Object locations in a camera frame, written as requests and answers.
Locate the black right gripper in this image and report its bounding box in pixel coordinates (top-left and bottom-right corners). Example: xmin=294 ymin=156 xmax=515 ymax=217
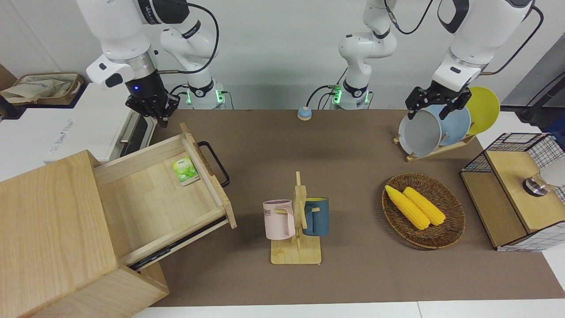
xmin=125 ymin=71 xmax=181 ymax=129

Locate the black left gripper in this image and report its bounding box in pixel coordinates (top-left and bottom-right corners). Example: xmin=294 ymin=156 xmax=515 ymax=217
xmin=406 ymin=82 xmax=473 ymax=121

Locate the light wooden drawer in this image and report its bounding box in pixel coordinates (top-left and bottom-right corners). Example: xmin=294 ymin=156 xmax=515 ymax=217
xmin=93 ymin=122 xmax=238 ymax=271

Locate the grey plate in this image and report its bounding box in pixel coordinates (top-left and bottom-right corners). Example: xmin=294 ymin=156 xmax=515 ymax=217
xmin=398 ymin=109 xmax=443 ymax=158

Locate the light blue plate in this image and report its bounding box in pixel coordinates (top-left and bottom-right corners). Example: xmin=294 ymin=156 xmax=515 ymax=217
xmin=426 ymin=104 xmax=472 ymax=148

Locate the wooden plate rack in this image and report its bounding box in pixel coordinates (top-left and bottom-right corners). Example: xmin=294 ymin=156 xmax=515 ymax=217
xmin=393 ymin=132 xmax=477 ymax=163

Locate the yellow plate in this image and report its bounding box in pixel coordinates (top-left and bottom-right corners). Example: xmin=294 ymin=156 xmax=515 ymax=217
xmin=464 ymin=87 xmax=501 ymax=136

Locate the green tea packet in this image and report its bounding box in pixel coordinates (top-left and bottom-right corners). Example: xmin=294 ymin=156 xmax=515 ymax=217
xmin=172 ymin=156 xmax=201 ymax=186

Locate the brown table mat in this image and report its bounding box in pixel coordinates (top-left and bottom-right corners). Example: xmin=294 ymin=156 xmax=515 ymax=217
xmin=149 ymin=108 xmax=565 ymax=308

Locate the yellow corn cob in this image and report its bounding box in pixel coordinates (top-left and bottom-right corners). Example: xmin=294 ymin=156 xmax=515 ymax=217
xmin=403 ymin=186 xmax=447 ymax=227
xmin=384 ymin=185 xmax=431 ymax=231

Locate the white toaster oven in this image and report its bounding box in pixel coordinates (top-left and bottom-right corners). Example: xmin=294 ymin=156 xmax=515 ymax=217
xmin=0 ymin=83 xmax=158 ymax=182

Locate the black equipment base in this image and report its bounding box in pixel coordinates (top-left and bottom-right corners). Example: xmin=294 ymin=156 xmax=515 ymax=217
xmin=516 ymin=104 xmax=565 ymax=129

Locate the brown wicker basket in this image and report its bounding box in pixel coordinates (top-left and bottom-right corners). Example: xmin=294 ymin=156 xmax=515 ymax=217
xmin=381 ymin=173 xmax=467 ymax=250

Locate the beige cloth bag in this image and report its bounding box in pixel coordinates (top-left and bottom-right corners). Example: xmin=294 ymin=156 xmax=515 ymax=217
xmin=0 ymin=74 xmax=81 ymax=105

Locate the white cylinder bottle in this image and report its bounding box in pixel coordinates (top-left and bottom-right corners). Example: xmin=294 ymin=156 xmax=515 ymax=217
xmin=523 ymin=158 xmax=565 ymax=197

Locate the pink mug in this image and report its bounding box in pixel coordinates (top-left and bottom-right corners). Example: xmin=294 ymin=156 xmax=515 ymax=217
xmin=263 ymin=200 xmax=297 ymax=241

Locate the blue mug yellow inside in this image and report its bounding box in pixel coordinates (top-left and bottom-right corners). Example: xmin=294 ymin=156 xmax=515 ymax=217
xmin=301 ymin=197 xmax=330 ymax=237

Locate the light wooden cabinet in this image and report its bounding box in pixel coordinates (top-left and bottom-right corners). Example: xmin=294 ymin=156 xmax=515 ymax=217
xmin=0 ymin=149 xmax=170 ymax=318

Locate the wooden mug rack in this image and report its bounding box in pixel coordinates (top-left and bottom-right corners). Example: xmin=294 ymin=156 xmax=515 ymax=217
xmin=270 ymin=171 xmax=323 ymax=265

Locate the right base black cable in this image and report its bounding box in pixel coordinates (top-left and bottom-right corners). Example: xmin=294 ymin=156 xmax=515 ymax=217
xmin=169 ymin=83 xmax=191 ymax=109

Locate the base black cable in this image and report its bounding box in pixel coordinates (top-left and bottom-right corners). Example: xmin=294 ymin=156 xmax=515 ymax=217
xmin=169 ymin=83 xmax=191 ymax=109
xmin=305 ymin=84 xmax=341 ymax=110

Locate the black metal drawer handle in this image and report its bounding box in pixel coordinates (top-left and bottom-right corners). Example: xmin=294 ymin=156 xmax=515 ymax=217
xmin=197 ymin=141 xmax=231 ymax=188

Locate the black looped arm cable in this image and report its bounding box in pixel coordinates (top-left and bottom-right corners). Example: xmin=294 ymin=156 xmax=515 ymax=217
xmin=384 ymin=0 xmax=436 ymax=35

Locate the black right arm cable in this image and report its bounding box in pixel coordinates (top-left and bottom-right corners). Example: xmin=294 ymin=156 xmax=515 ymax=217
xmin=157 ymin=0 xmax=220 ymax=75

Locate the wire grid wooden shelf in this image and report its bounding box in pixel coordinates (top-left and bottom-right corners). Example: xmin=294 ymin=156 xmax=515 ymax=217
xmin=460 ymin=132 xmax=565 ymax=253

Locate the left base black cable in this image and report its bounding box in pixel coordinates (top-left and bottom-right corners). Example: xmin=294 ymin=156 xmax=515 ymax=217
xmin=305 ymin=84 xmax=341 ymax=110

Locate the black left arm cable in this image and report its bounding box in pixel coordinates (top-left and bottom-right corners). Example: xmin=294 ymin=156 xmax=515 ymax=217
xmin=480 ymin=4 xmax=545 ymax=76

